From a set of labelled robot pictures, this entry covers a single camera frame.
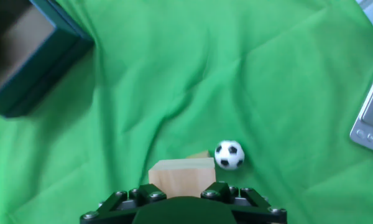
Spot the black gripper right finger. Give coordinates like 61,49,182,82
200,181,288,224

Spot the silver digital scale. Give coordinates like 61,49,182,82
349,57,373,156

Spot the green cloth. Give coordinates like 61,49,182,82
0,0,373,224

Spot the small wooden cube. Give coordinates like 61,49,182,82
185,149,212,159

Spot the small soccer ball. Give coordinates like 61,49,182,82
214,139,246,171

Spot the large wooden block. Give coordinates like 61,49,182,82
147,157,217,199

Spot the dark green gift box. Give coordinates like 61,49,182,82
0,0,96,119

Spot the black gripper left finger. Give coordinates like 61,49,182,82
80,183,168,224

